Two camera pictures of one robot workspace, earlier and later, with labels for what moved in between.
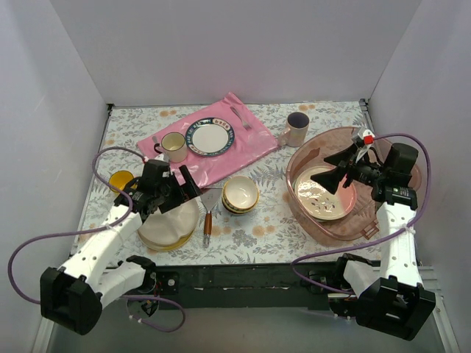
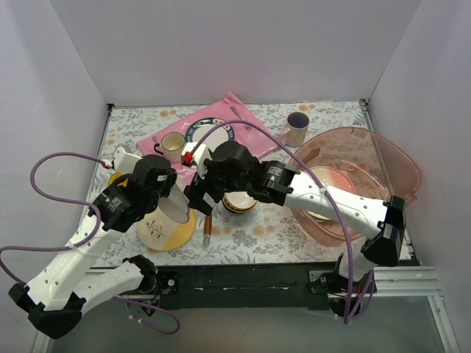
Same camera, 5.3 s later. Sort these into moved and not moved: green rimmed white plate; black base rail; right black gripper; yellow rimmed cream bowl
Moved: right black gripper
Not moved: green rimmed white plate; black base rail; yellow rimmed cream bowl
